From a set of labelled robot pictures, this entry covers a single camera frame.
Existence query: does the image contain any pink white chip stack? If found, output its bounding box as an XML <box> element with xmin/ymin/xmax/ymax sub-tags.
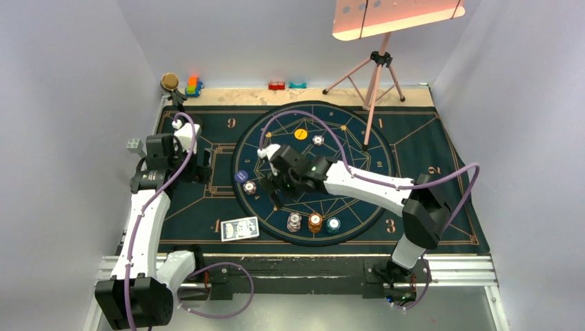
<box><xmin>286</xmin><ymin>212</ymin><xmax>302</xmax><ymax>232</ymax></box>

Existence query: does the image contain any orange chip stack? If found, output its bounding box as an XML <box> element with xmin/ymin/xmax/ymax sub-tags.
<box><xmin>308</xmin><ymin>212</ymin><xmax>323</xmax><ymax>233</ymax></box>

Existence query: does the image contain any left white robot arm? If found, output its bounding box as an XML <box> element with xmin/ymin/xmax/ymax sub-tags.
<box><xmin>95</xmin><ymin>112</ymin><xmax>212</xmax><ymax>330</ymax></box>

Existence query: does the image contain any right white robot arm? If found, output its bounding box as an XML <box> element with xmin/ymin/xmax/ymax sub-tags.
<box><xmin>257</xmin><ymin>144</ymin><xmax>451</xmax><ymax>281</ymax></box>

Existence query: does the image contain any purple round blind button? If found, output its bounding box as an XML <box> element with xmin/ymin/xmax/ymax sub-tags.
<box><xmin>234</xmin><ymin>170</ymin><xmax>249</xmax><ymax>183</ymax></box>

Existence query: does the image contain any grey lego brick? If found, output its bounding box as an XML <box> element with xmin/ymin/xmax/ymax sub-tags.
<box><xmin>126</xmin><ymin>139</ymin><xmax>145</xmax><ymax>157</ymax></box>

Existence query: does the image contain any yellow round dealer button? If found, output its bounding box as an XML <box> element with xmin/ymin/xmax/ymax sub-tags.
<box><xmin>294</xmin><ymin>128</ymin><xmax>308</xmax><ymax>141</ymax></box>

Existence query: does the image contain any blue playing card deck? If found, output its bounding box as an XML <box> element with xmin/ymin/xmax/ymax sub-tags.
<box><xmin>220</xmin><ymin>217</ymin><xmax>259</xmax><ymax>242</ymax></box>

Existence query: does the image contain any dark green rectangular poker mat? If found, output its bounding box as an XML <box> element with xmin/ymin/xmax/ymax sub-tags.
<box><xmin>159</xmin><ymin>101</ymin><xmax>490</xmax><ymax>255</ymax></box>

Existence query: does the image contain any teal chip stack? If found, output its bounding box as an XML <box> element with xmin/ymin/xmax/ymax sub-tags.
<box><xmin>326</xmin><ymin>217</ymin><xmax>341</xmax><ymax>234</ymax></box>

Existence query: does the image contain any orange green blue block stack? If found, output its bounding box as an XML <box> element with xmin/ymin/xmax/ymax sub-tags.
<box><xmin>185</xmin><ymin>76</ymin><xmax>204</xmax><ymax>97</ymax></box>

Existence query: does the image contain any teal toy block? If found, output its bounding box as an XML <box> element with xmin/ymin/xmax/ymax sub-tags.
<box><xmin>288</xmin><ymin>81</ymin><xmax>307</xmax><ymax>89</ymax></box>

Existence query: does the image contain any red toy block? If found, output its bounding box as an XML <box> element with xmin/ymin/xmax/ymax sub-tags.
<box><xmin>268</xmin><ymin>81</ymin><xmax>286</xmax><ymax>90</ymax></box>

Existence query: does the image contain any pink tripod stand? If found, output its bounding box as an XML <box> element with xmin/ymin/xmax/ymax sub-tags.
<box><xmin>322</xmin><ymin>32</ymin><xmax>406</xmax><ymax>150</ymax></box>

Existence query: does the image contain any pink light panel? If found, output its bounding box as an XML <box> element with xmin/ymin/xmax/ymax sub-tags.
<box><xmin>332</xmin><ymin>0</ymin><xmax>466</xmax><ymax>41</ymax></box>

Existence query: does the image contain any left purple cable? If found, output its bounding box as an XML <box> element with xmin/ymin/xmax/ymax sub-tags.
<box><xmin>122</xmin><ymin>110</ymin><xmax>255</xmax><ymax>331</ymax></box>

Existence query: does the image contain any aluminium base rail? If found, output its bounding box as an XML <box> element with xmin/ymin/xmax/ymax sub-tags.
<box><xmin>82</xmin><ymin>254</ymin><xmax>510</xmax><ymax>331</ymax></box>

